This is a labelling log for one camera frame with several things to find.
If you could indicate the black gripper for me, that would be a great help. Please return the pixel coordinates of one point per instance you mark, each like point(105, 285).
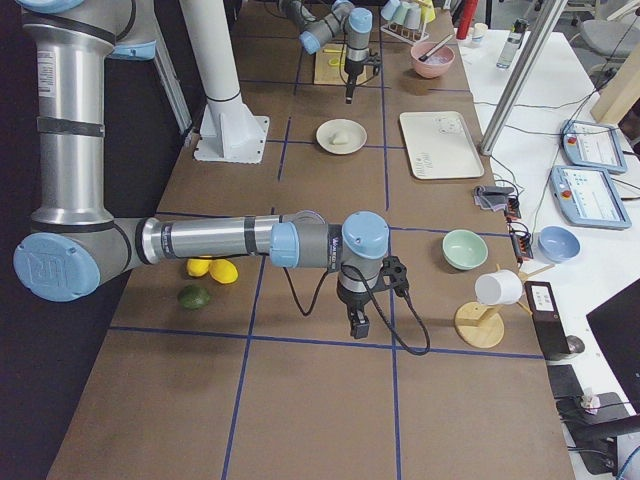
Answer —
point(353, 69)
point(355, 302)

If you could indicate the cream round plate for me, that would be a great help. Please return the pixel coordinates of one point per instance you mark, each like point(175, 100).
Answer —
point(325, 131)

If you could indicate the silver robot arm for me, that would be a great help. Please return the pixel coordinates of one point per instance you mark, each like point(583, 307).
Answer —
point(142, 145)
point(344, 18)

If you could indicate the white bear serving tray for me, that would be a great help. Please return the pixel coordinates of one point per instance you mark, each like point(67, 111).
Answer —
point(440, 146)

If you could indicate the bamboo cutting board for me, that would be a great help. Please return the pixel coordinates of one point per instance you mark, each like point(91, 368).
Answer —
point(329, 65)

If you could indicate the metal rod black tip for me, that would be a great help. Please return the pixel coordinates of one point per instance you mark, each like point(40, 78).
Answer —
point(435, 48)

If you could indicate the acrylic cup rack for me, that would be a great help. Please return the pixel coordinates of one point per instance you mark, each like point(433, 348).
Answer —
point(399, 32)

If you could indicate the blue cup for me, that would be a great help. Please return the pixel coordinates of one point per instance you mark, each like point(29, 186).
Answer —
point(389, 9)

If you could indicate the green cup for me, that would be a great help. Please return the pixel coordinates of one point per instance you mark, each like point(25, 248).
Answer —
point(401, 10)

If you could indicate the pink bowl with ice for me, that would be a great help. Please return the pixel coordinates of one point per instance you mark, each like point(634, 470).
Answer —
point(436, 64)

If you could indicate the grey cup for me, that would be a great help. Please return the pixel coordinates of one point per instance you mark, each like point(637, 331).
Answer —
point(412, 20)

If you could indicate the yellow cup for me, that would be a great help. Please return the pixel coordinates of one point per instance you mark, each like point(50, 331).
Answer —
point(427, 9)

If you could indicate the wooden cup stand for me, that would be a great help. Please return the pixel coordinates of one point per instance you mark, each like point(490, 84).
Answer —
point(481, 325)

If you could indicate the mint green bowl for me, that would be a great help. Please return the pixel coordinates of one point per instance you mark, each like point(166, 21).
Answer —
point(464, 249)

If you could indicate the paper cup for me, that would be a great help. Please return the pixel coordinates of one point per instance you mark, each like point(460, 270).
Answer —
point(478, 33)

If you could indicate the red cylinder can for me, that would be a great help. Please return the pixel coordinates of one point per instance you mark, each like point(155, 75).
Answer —
point(469, 8)

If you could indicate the lower yellow lemon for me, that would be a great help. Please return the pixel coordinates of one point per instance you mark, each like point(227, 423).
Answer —
point(223, 271)

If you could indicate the yellow lemon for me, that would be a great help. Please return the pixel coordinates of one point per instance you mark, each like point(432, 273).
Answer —
point(223, 271)
point(198, 267)

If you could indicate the white mug on stand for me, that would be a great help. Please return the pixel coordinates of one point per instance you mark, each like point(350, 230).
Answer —
point(502, 287)

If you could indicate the clear water bottle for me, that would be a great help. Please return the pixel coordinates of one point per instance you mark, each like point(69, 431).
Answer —
point(512, 43)

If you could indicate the green lime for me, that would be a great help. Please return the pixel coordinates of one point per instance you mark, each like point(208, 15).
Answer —
point(193, 297)

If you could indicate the upper yellow lemon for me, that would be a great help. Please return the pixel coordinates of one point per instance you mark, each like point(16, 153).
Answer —
point(198, 267)

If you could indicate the black box device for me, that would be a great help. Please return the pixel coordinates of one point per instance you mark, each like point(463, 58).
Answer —
point(546, 319)

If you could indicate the blue bowl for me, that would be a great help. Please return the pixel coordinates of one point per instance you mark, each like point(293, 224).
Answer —
point(558, 244)

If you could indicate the black computer mouse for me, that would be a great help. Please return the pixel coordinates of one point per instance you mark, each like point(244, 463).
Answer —
point(575, 345)

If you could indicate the far teach pendant tablet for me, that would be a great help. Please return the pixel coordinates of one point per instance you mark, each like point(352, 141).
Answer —
point(591, 144)

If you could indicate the teach pendant tablet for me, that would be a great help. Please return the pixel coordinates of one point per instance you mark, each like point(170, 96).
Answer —
point(587, 197)
point(591, 144)

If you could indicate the near teach pendant tablet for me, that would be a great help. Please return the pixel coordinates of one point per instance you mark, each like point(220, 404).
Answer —
point(587, 197)

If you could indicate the black monitor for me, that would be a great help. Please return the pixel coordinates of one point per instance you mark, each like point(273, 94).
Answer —
point(615, 326)

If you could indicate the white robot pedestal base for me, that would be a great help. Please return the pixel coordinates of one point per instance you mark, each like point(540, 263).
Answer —
point(229, 131)

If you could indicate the aluminium frame post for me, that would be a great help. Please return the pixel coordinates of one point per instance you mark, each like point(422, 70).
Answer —
point(544, 26)

